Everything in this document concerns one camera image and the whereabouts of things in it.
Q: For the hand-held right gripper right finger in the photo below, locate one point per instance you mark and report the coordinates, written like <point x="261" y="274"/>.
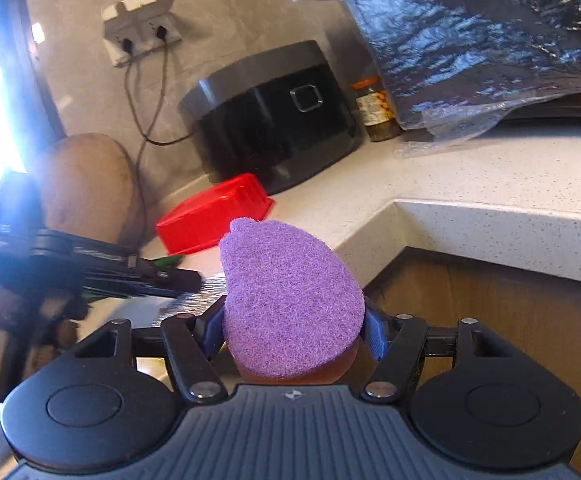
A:
<point x="375" y="332"/>

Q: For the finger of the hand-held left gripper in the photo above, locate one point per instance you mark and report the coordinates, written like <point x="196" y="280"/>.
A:
<point x="165" y="280"/>

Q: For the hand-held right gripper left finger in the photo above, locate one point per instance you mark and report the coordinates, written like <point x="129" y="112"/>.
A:
<point x="214" y="332"/>

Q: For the long green snack wrapper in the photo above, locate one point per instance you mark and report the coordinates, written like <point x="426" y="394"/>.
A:
<point x="168" y="261"/>

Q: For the purple and orange sponge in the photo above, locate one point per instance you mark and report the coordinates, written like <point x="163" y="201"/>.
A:
<point x="290" y="300"/>

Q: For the steel scrubber with yellow rim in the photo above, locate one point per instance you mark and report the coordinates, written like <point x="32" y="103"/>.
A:
<point x="195" y="300"/>

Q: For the round wooden cutting board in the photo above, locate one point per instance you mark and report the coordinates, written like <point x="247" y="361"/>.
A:
<point x="85" y="185"/>

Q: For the red plastic container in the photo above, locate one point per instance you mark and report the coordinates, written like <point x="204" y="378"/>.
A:
<point x="210" y="220"/>

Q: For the wooden cabinet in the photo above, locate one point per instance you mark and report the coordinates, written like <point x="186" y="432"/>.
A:
<point x="495" y="300"/>

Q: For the black and grey rice cooker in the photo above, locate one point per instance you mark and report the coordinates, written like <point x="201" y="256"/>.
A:
<point x="270" y="125"/>

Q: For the glass jar with orange lid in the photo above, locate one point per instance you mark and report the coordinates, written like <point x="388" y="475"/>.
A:
<point x="378" y="110"/>

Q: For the black foil plastic bag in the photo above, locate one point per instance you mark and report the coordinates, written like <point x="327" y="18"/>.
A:
<point x="470" y="35"/>

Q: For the black window frame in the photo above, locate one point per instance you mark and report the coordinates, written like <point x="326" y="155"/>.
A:
<point x="25" y="60"/>

